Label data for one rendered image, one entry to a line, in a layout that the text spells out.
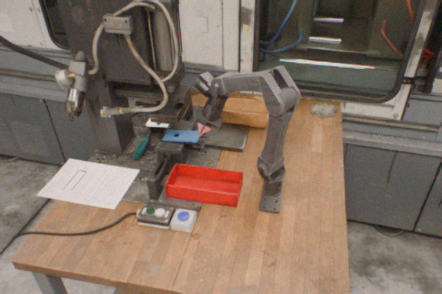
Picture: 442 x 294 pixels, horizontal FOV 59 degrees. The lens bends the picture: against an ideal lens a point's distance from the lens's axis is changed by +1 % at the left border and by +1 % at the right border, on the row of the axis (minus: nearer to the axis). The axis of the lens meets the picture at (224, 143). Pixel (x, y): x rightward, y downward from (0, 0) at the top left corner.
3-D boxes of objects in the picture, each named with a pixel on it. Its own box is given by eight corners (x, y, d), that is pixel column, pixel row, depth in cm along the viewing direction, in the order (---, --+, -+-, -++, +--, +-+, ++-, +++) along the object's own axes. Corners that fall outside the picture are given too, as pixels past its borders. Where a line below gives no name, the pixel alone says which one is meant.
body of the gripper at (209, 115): (197, 108, 145) (204, 93, 141) (222, 121, 146) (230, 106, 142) (193, 118, 140) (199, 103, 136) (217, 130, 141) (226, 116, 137)
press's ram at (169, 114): (181, 132, 138) (173, 53, 120) (112, 124, 143) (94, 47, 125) (194, 105, 152) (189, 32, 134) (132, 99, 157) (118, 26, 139)
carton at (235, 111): (264, 130, 170) (266, 115, 166) (209, 124, 175) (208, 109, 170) (268, 114, 180) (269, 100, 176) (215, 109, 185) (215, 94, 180)
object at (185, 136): (200, 142, 146) (199, 136, 144) (161, 140, 150) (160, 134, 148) (205, 132, 152) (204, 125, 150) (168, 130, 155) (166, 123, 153)
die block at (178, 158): (182, 168, 149) (181, 153, 145) (157, 165, 151) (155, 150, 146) (196, 138, 165) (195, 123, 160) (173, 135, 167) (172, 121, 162)
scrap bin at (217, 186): (236, 208, 133) (236, 194, 129) (166, 197, 137) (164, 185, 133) (242, 183, 142) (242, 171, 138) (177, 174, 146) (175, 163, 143)
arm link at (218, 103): (202, 101, 139) (208, 85, 135) (212, 98, 143) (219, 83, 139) (214, 113, 137) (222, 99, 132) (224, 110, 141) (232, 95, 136)
